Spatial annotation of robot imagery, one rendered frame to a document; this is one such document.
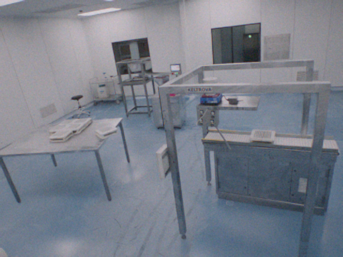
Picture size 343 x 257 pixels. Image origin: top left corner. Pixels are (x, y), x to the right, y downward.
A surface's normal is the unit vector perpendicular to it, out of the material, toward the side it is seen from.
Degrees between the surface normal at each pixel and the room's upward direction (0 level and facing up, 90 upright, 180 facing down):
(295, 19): 90
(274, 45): 90
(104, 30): 90
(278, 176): 90
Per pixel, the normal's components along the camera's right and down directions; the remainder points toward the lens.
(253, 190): -0.41, 0.39
